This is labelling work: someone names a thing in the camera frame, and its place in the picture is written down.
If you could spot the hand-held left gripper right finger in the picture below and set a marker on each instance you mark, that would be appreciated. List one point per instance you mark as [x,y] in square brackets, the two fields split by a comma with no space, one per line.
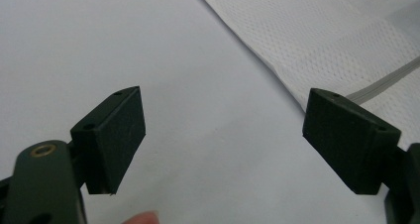
[346,141]

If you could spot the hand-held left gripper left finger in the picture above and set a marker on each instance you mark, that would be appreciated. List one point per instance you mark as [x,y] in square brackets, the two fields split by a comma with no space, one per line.
[112,138]

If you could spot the white mesh laundry bag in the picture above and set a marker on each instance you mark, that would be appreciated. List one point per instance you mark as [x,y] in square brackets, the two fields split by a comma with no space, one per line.
[313,35]

